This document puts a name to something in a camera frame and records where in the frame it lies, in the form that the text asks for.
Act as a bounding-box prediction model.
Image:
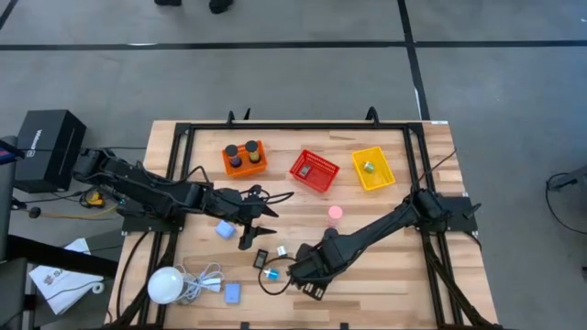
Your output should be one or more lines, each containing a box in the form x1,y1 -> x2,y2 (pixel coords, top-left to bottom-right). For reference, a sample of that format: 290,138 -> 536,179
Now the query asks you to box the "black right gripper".
287,240 -> 334,289

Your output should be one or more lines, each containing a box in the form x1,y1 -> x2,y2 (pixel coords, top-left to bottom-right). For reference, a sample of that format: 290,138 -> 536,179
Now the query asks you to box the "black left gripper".
215,186 -> 280,251

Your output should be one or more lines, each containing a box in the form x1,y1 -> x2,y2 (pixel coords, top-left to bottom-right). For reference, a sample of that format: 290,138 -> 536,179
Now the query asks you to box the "pale blue square charger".
215,220 -> 237,241

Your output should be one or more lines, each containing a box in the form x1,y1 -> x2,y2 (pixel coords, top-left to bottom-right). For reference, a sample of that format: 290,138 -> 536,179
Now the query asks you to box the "orange plastic basket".
221,139 -> 269,179

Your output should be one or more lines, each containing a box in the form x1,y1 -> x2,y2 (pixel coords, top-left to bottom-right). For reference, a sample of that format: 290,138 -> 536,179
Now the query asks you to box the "pale blue oblong charger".
224,282 -> 242,305

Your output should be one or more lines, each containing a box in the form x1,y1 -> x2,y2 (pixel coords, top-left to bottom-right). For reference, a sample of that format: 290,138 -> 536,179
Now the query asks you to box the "pink-capped hourglass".
326,204 -> 344,229

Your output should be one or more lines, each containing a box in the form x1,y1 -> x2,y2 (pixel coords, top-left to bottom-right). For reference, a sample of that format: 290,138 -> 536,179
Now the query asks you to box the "red plastic basket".
289,148 -> 341,193

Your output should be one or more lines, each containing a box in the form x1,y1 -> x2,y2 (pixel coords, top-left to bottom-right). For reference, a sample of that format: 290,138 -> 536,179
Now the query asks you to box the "white dome lamp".
146,266 -> 185,305

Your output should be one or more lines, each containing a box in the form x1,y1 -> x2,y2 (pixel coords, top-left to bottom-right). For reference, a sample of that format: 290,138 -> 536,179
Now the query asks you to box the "yellow plastic basket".
351,146 -> 396,192

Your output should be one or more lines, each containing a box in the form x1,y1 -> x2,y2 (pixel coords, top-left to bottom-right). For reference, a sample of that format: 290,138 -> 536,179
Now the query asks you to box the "white paper bag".
28,236 -> 105,316

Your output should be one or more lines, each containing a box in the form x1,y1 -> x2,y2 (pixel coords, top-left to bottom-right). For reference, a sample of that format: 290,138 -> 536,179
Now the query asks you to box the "black cardboard box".
13,108 -> 87,193

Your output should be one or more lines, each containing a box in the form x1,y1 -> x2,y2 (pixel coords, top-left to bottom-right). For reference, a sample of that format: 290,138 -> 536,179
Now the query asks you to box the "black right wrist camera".
302,280 -> 329,303

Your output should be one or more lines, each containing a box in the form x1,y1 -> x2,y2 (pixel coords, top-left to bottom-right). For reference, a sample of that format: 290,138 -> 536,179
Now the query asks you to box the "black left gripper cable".
238,183 -> 295,206

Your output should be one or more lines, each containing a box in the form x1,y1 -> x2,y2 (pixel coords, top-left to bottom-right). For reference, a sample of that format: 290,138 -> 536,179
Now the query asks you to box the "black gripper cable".
238,183 -> 295,206
257,255 -> 297,297

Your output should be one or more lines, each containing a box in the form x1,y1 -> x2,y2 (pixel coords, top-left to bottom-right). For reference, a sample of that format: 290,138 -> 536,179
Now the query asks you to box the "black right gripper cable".
257,255 -> 297,297

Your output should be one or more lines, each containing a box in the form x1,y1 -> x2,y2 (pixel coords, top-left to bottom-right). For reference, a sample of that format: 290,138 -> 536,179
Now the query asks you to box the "white lamp cable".
173,261 -> 226,304

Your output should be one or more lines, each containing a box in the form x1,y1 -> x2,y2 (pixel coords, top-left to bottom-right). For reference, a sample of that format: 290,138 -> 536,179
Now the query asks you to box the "black aluminium rig frame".
104,105 -> 505,330

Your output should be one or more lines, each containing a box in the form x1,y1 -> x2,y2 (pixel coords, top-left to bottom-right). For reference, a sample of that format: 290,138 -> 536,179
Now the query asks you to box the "yellow cable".
40,191 -> 119,222

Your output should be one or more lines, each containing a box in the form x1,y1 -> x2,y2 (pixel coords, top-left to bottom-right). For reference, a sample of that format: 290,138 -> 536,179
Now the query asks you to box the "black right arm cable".
412,147 -> 459,196

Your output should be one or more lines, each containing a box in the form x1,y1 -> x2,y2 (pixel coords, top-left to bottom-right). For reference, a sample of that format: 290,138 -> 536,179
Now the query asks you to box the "black furniture frame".
0,233 -> 121,330

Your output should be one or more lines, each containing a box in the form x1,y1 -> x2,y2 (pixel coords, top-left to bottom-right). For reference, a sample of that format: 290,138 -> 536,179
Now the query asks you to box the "black floor cable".
544,171 -> 587,237

